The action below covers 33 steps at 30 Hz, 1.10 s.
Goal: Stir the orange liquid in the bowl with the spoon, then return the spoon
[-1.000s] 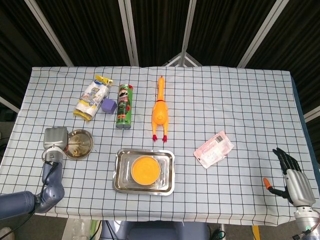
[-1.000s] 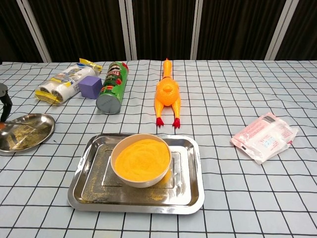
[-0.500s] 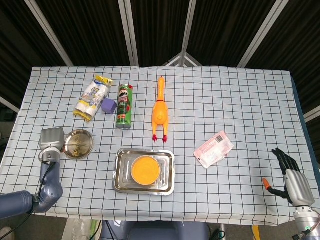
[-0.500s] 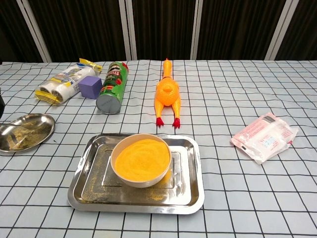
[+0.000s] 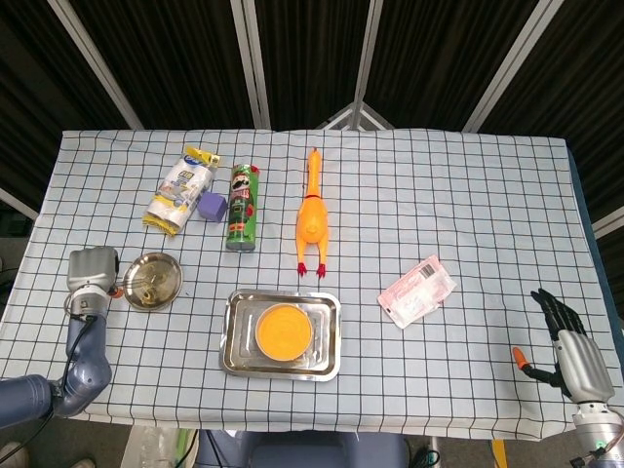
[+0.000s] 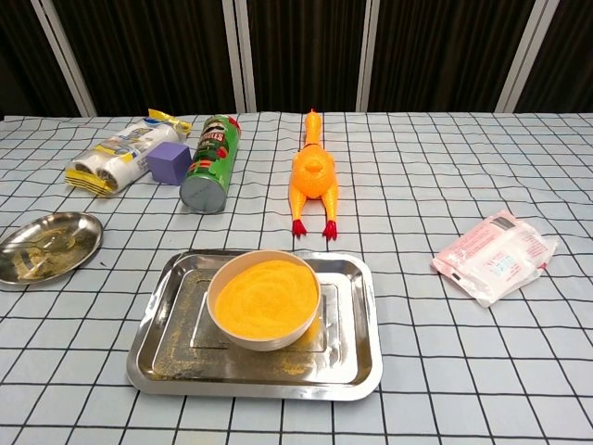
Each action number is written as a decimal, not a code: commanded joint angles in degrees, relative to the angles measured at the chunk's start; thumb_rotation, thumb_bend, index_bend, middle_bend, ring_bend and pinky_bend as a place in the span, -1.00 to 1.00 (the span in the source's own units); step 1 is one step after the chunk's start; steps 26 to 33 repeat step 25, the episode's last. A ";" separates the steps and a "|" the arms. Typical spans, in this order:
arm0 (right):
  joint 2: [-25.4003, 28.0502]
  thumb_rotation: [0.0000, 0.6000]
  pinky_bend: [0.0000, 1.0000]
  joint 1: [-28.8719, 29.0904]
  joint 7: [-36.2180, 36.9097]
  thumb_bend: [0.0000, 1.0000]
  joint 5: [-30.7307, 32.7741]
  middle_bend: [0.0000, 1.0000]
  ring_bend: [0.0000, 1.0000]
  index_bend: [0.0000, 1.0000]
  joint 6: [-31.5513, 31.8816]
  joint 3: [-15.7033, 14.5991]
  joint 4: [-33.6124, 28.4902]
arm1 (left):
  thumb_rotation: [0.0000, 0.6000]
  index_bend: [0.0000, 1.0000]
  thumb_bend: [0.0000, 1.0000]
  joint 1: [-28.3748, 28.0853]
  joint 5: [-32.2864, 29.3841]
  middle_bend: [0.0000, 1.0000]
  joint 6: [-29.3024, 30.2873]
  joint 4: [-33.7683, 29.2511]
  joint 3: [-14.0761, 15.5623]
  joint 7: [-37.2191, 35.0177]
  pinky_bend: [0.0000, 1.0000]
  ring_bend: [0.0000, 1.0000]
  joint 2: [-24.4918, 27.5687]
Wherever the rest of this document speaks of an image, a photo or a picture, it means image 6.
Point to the blue checked tablecloth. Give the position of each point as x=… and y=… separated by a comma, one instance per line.
x=417, y=371

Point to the pink white plastic packet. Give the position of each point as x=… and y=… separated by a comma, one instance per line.
x=495, y=259

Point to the white round bowl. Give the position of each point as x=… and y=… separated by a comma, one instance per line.
x=259, y=343

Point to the white yellow bag roll pack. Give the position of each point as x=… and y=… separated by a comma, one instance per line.
x=120, y=148

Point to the black folding partition screen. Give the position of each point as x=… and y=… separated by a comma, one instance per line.
x=162, y=46

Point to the orange rubber chicken toy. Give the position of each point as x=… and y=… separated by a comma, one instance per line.
x=312, y=176

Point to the round stainless steel plate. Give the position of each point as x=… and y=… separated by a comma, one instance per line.
x=69, y=264

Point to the purple foam cube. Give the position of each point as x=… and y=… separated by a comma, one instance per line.
x=167, y=162

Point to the green Pringles can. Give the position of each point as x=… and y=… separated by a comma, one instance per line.
x=210, y=157

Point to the rectangular stainless steel tray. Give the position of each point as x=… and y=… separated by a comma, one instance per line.
x=176, y=352

